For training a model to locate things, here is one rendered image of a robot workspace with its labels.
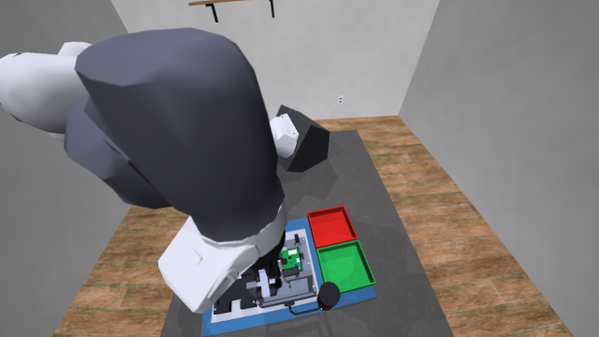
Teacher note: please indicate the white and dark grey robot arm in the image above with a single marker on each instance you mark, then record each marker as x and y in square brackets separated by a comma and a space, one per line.
[185, 106]

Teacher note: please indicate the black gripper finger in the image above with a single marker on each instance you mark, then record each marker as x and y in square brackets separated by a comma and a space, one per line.
[280, 256]
[270, 284]

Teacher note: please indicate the green bin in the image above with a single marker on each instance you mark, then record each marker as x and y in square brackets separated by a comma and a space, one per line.
[346, 266]

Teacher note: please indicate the red open-top bin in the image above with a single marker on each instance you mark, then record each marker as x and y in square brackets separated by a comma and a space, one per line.
[330, 227]

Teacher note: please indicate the green circuit board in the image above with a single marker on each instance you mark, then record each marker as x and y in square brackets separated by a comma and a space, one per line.
[291, 258]

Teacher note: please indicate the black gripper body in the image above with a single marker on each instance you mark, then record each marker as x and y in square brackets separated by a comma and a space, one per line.
[265, 262]

